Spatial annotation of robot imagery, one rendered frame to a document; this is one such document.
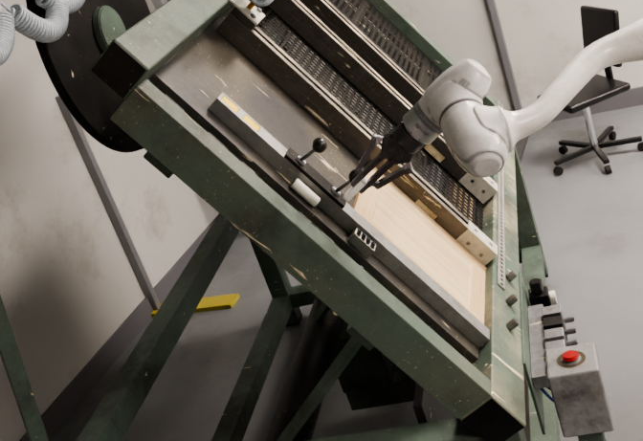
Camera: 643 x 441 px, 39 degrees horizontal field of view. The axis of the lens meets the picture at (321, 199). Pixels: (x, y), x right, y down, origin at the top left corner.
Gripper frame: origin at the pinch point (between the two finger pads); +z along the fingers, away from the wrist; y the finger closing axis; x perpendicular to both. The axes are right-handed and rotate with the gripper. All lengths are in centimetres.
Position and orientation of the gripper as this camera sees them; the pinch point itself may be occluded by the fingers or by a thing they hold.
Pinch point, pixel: (355, 188)
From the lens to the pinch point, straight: 216.0
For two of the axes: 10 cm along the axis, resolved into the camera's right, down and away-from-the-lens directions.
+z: -6.5, 6.3, 4.3
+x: 1.8, -4.2, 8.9
